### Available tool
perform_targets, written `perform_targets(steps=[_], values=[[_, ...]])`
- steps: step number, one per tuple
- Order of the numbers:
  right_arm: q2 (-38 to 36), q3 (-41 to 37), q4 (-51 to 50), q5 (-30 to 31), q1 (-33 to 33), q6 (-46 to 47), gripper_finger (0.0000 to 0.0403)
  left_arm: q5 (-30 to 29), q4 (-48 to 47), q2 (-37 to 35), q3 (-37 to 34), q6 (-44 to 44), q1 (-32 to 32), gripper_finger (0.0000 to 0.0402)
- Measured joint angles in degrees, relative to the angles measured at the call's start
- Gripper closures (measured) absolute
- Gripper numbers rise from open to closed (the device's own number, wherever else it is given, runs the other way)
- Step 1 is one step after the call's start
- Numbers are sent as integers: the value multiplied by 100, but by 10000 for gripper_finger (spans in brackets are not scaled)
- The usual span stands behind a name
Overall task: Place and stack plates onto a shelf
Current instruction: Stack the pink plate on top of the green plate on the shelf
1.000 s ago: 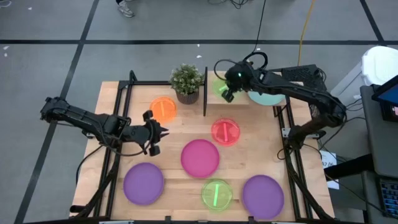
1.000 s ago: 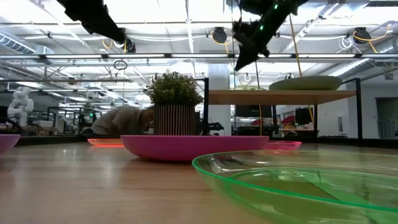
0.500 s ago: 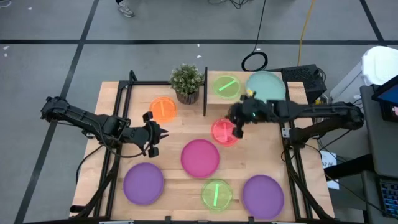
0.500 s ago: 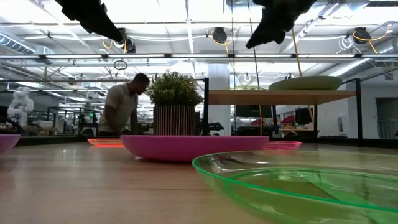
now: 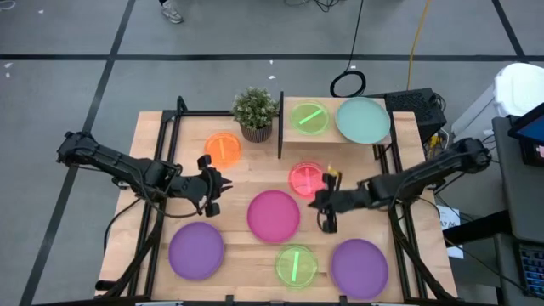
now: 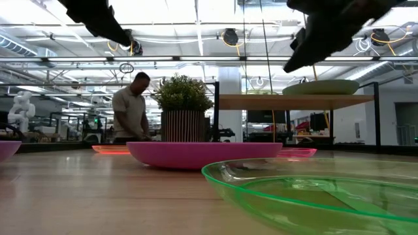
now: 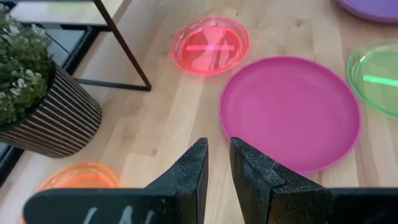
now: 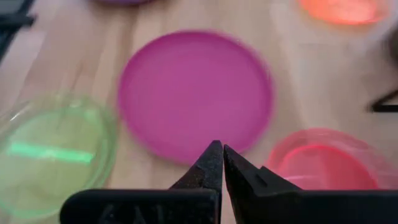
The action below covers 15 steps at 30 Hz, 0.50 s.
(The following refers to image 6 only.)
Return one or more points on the black workstation frame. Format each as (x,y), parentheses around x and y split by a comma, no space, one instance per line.
(78,127)

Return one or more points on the green artificial plant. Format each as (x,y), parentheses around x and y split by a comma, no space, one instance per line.
(183,94)

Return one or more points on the black background monitor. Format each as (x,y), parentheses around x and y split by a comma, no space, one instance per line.
(318,121)
(266,117)

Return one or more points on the silver ventilation duct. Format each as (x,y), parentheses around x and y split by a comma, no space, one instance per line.
(369,72)
(19,45)

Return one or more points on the pink transparent plate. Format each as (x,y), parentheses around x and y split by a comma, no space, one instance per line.
(298,152)

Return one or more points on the person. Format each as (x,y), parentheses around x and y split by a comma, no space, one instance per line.
(130,107)

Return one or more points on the striped plant pot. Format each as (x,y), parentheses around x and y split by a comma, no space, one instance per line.
(183,125)

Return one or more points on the long ceiling light bar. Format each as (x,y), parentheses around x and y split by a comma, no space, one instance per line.
(209,58)

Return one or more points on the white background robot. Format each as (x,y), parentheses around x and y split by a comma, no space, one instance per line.
(22,109)

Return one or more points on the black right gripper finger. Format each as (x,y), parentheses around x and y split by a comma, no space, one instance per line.
(310,6)
(320,36)

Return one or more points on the purple opaque plate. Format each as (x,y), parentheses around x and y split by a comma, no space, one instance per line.
(8,150)

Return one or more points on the black metal table frame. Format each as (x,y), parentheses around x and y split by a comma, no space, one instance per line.
(359,149)

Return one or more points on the wooden shelf with black frame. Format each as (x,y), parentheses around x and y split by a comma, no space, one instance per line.
(294,102)

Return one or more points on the orange transparent plate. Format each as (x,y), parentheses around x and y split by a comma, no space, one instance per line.
(109,149)

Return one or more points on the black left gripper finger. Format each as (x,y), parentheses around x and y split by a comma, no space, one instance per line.
(111,29)

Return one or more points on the white building column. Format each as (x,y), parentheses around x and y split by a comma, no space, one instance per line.
(230,78)

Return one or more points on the pink opaque plate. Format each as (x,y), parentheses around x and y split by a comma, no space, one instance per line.
(202,155)

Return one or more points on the pale grey-green opaque plate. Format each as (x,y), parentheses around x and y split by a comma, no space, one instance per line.
(321,88)

